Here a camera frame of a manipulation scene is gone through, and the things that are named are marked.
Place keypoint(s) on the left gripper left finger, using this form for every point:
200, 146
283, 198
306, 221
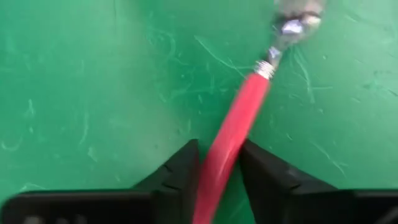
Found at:
177, 180

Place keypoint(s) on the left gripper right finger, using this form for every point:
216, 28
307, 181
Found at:
267, 180

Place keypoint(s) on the green table mat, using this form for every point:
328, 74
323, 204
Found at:
93, 93

